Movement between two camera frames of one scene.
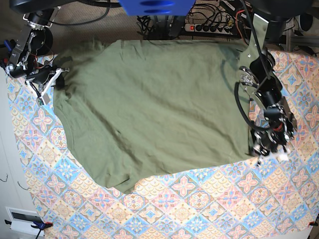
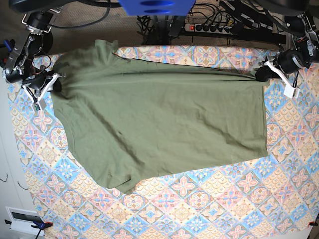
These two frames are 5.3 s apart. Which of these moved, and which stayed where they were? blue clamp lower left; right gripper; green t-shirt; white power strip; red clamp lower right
Moved: green t-shirt; right gripper
Stayed: red clamp lower right; white power strip; blue clamp lower left
